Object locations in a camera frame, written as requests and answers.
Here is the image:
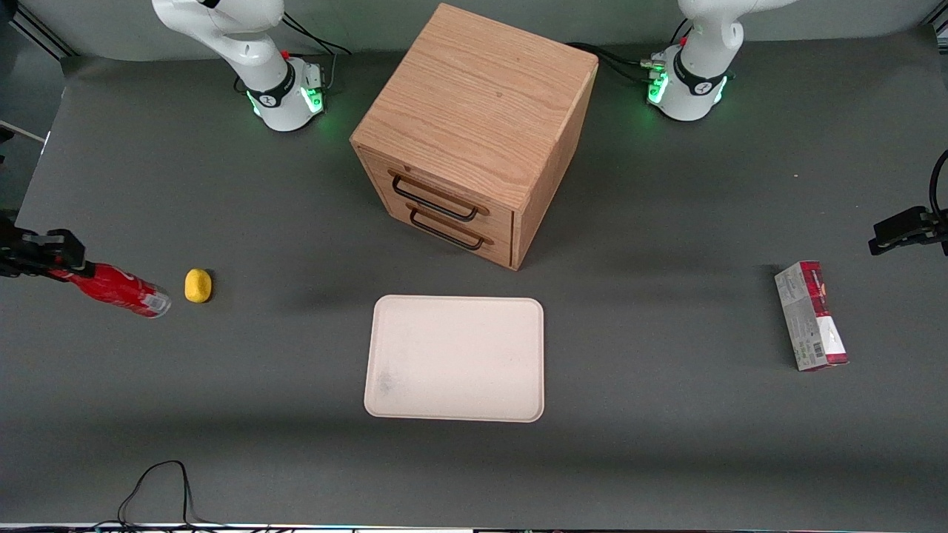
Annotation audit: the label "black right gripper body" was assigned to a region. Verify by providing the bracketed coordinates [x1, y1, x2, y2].
[0, 210, 30, 279]

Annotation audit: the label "thin black looped cable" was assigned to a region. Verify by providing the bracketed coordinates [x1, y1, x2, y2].
[117, 460, 223, 531]

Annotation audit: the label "beige rectangular tray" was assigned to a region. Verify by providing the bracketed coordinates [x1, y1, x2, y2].
[363, 295, 546, 423]

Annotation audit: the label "red and grey carton box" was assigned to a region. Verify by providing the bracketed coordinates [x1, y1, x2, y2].
[774, 260, 849, 372]

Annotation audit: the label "black arm base cables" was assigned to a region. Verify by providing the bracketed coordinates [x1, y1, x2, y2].
[565, 18, 693, 85]
[234, 15, 354, 95]

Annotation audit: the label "black left arm base cables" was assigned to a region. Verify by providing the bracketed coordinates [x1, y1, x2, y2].
[565, 18, 693, 85]

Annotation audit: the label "dark grey table mat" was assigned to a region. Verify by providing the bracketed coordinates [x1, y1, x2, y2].
[0, 28, 948, 528]

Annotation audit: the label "black drawer handle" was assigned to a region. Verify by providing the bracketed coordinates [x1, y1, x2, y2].
[408, 207, 487, 251]
[390, 173, 481, 223]

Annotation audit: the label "wooden drawer cabinet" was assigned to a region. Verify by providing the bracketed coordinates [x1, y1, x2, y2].
[350, 3, 599, 272]

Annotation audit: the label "black frame rail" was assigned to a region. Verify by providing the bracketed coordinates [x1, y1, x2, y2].
[13, 3, 76, 58]

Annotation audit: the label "red coke bottle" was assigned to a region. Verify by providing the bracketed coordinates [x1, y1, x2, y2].
[50, 262, 172, 319]

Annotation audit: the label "yellow lemon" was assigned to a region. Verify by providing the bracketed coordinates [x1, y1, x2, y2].
[184, 268, 213, 304]

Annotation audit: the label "wooden drawer front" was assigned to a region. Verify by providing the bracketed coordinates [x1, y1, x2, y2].
[358, 148, 515, 232]
[369, 194, 514, 269]

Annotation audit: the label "black right arm base cables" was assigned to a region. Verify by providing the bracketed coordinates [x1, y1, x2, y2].
[234, 15, 354, 95]

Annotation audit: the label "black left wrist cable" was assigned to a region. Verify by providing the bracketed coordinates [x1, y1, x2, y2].
[928, 149, 948, 217]

